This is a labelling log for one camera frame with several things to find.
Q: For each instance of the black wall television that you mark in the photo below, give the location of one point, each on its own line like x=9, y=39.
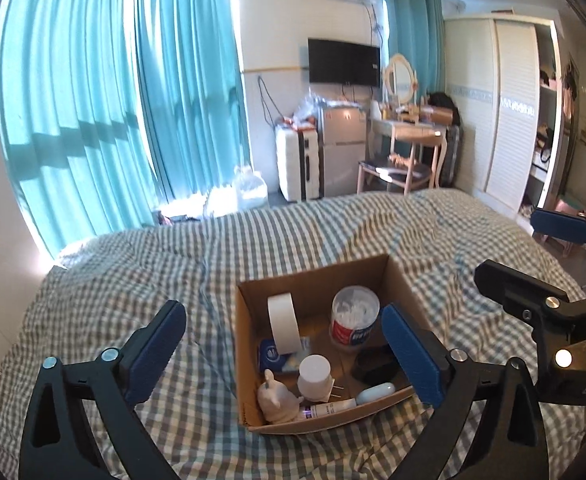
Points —
x=344, y=63

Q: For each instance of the wooden vanity desk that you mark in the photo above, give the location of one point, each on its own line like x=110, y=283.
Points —
x=389, y=127

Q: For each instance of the wooden chair black seat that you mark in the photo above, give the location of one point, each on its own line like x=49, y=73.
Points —
x=406, y=173

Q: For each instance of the clear plastic bag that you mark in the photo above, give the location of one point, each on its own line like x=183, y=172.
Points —
x=250, y=189

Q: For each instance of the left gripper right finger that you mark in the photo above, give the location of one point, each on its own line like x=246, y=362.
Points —
x=510, y=441

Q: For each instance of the oval vanity mirror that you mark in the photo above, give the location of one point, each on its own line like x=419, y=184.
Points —
x=400, y=82

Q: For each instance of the teal window curtain left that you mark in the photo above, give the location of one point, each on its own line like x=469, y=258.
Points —
x=69, y=129

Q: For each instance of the white louvered wardrobe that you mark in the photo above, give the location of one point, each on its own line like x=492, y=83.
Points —
x=504, y=74

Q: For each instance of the blue tissue packet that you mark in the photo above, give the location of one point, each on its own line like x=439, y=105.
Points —
x=270, y=359

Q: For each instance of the white tape roll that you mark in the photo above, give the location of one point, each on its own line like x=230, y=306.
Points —
x=283, y=324

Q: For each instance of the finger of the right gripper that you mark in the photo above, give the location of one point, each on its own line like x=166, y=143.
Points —
x=524, y=297
x=561, y=226

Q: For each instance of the white hard suitcase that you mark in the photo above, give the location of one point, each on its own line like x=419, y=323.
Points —
x=298, y=163

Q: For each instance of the brown cardboard box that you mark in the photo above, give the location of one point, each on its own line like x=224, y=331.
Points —
x=312, y=294

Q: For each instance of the checkered bed duvet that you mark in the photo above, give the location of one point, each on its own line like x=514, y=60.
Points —
x=182, y=281

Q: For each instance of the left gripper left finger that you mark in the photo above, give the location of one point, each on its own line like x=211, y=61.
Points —
x=57, y=441

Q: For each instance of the white earbuds case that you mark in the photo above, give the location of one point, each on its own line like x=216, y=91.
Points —
x=375, y=393

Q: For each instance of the cream animal figurine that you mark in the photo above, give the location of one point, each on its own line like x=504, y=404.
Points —
x=278, y=404

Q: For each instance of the teal curtain by wardrobe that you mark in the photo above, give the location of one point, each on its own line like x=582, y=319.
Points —
x=416, y=30

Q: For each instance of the white plug charger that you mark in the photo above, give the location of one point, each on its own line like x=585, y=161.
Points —
x=316, y=383

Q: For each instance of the small ointment tube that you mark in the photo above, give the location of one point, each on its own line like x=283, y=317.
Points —
x=326, y=409

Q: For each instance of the teal window curtain right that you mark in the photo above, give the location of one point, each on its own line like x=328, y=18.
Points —
x=191, y=94

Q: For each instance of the silver mini fridge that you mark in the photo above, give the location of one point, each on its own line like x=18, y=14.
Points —
x=343, y=139

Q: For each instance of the teal window curtain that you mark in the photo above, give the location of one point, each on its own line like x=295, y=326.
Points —
x=191, y=94
x=69, y=129

